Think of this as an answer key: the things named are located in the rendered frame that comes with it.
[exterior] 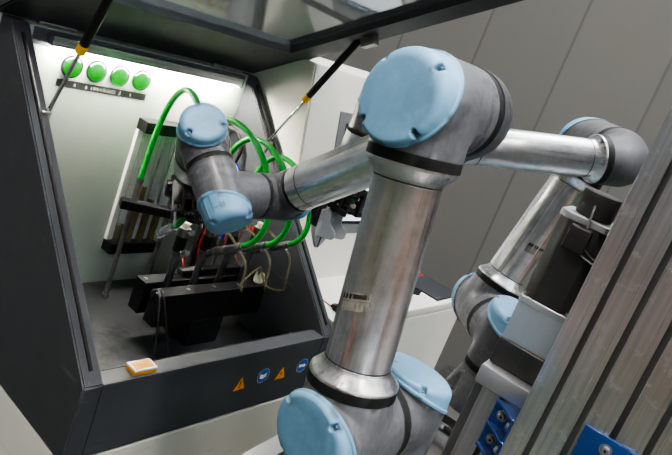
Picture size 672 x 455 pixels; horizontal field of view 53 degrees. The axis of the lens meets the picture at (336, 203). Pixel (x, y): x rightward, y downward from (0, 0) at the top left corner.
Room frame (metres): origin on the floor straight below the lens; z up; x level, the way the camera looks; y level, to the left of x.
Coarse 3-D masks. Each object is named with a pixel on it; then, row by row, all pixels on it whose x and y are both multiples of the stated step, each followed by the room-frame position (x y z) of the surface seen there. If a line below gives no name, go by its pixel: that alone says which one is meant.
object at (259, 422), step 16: (272, 400) 1.47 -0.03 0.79; (224, 416) 1.34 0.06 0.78; (240, 416) 1.38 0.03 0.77; (256, 416) 1.43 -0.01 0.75; (272, 416) 1.48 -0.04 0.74; (176, 432) 1.23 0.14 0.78; (192, 432) 1.27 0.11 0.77; (208, 432) 1.31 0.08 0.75; (224, 432) 1.35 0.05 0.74; (240, 432) 1.40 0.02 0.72; (256, 432) 1.45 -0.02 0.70; (272, 432) 1.50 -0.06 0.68; (128, 448) 1.13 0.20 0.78; (144, 448) 1.17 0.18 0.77; (160, 448) 1.20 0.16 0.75; (176, 448) 1.24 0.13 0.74; (192, 448) 1.28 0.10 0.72; (208, 448) 1.32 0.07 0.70; (224, 448) 1.37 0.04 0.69; (240, 448) 1.42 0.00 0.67
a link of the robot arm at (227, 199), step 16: (192, 160) 1.00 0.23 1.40; (208, 160) 0.99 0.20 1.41; (224, 160) 1.00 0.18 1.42; (192, 176) 0.99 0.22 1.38; (208, 176) 0.98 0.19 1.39; (224, 176) 0.98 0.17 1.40; (240, 176) 1.01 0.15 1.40; (256, 176) 1.04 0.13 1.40; (208, 192) 0.96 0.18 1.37; (224, 192) 0.96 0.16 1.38; (240, 192) 0.98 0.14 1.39; (256, 192) 1.01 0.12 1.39; (208, 208) 0.95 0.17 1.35; (224, 208) 0.95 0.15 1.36; (240, 208) 0.96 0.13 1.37; (256, 208) 1.02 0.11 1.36; (208, 224) 0.95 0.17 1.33; (224, 224) 0.96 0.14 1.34; (240, 224) 0.98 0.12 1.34
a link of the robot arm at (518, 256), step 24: (576, 120) 1.50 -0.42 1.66; (600, 120) 1.47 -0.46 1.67; (552, 192) 1.44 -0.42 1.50; (576, 192) 1.43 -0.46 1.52; (528, 216) 1.45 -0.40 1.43; (552, 216) 1.42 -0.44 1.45; (528, 240) 1.42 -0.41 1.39; (504, 264) 1.43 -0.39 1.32; (528, 264) 1.42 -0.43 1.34; (456, 288) 1.47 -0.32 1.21; (480, 288) 1.41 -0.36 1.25; (504, 288) 1.40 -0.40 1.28; (456, 312) 1.45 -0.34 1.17
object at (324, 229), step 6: (324, 210) 1.33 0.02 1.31; (330, 210) 1.33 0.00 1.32; (324, 216) 1.33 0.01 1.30; (330, 216) 1.32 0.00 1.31; (318, 222) 1.33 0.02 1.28; (324, 222) 1.33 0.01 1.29; (330, 222) 1.33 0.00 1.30; (312, 228) 1.34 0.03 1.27; (318, 228) 1.33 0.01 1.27; (324, 228) 1.33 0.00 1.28; (330, 228) 1.32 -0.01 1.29; (312, 234) 1.34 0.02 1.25; (318, 234) 1.33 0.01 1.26; (324, 234) 1.33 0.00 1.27; (330, 234) 1.32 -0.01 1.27; (312, 240) 1.34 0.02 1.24; (318, 240) 1.35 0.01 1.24
